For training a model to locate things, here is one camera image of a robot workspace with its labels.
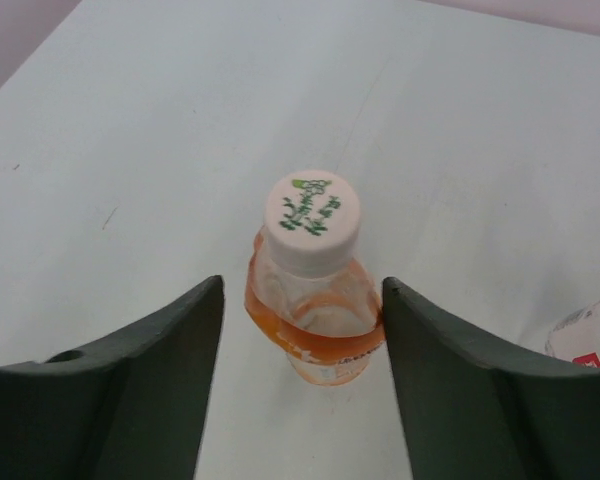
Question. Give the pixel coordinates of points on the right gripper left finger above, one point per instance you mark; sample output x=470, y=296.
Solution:
x=130, y=405

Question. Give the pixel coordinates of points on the orange drink bottle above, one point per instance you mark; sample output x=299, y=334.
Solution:
x=305, y=288

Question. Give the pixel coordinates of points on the clear water bottle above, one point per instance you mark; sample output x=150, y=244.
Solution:
x=576, y=338

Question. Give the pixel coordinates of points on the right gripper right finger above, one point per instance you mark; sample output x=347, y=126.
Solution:
x=475, y=406

